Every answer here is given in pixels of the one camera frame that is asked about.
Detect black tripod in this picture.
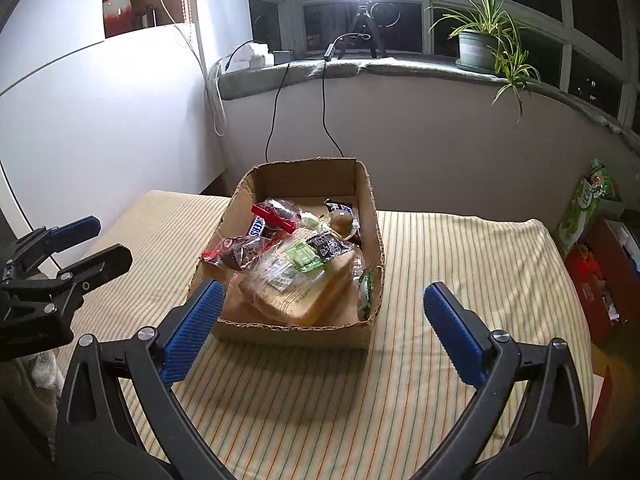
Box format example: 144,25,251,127
336,0,386,60

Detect white wardrobe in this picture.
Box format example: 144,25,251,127
0,0,226,271

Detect green snack bag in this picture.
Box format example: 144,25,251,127
557,159,626,256

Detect black candy packet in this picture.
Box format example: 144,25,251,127
306,232,348,263

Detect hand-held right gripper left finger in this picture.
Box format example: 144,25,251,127
55,280,231,480

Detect black power cable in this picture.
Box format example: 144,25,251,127
265,62,291,163

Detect grey windowsill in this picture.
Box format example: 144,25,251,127
220,57,640,136

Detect white cable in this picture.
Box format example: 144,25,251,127
207,40,256,136

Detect red cardboard box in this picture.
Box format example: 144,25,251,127
565,217,640,346

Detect red-ended dark cake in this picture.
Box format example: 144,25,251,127
201,234,281,272
250,199,303,235

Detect clear-wrapped brown egg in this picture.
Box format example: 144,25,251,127
327,210,358,236

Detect black cable with inline control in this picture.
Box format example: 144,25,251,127
322,32,371,158

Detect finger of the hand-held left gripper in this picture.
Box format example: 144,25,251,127
2,216,101,281
10,245,133,316

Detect clear bag of sliced bread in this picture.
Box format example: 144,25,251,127
239,232,366,327

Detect white window frame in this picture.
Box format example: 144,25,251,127
245,0,640,133

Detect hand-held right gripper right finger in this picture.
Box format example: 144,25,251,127
415,281,592,480

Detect potted spider plant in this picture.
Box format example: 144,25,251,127
427,0,542,123

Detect white power strip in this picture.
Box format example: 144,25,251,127
230,52,275,68

